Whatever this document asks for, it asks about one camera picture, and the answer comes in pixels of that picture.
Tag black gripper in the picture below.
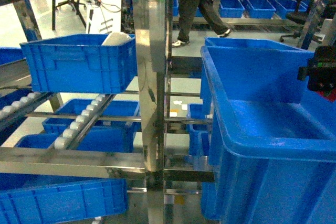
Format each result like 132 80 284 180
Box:
297 46 335 95

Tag large blue bin foreground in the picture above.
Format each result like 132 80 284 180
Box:
201 37 335 223

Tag walking person legs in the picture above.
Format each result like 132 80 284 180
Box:
172 0 232 48

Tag white round object in crate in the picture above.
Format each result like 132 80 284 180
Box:
102 32 132 46

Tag blue crate with white item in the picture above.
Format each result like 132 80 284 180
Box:
20 34 137 94

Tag white roller conveyor track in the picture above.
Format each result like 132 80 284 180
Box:
51 94 115 150

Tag blue crate lower left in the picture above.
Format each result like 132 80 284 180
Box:
1 174 128 223

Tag steel rack upright post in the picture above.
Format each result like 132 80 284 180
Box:
133 0 166 223

